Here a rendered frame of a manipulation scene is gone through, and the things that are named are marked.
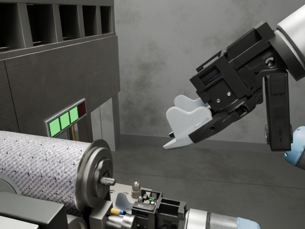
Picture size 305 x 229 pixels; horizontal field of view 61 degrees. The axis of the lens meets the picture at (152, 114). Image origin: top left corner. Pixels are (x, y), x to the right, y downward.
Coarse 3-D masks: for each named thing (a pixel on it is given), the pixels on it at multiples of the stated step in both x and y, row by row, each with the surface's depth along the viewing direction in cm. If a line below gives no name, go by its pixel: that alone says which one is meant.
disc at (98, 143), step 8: (96, 144) 50; (104, 144) 53; (88, 152) 47; (80, 160) 45; (80, 168) 45; (80, 176) 45; (80, 184) 45; (80, 192) 46; (80, 200) 46; (80, 208) 46; (88, 208) 49
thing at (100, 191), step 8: (104, 160) 50; (96, 168) 48; (104, 168) 50; (112, 168) 53; (96, 176) 47; (104, 176) 50; (112, 176) 54; (96, 184) 47; (104, 184) 51; (96, 192) 48; (104, 192) 51
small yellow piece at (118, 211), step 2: (112, 208) 45; (114, 208) 45; (110, 210) 45; (112, 210) 44; (114, 210) 44; (116, 210) 44; (118, 210) 44; (120, 210) 44; (122, 210) 44; (110, 212) 46; (112, 212) 44; (114, 212) 44; (116, 212) 44; (118, 212) 44; (120, 212) 44; (122, 212) 44; (108, 214) 48; (110, 214) 47; (118, 214) 44; (120, 214) 44; (122, 214) 44; (106, 216) 48
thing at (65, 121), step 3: (63, 114) 92; (66, 114) 94; (60, 117) 91; (63, 117) 92; (66, 117) 94; (63, 120) 93; (66, 120) 95; (63, 123) 93; (66, 123) 95; (63, 126) 93
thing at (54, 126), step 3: (54, 120) 88; (57, 120) 89; (51, 123) 86; (54, 123) 88; (57, 123) 89; (51, 126) 86; (54, 126) 88; (57, 126) 90; (51, 129) 87; (54, 129) 88; (57, 129) 90; (51, 132) 87; (54, 132) 88; (57, 132) 90; (51, 135) 87
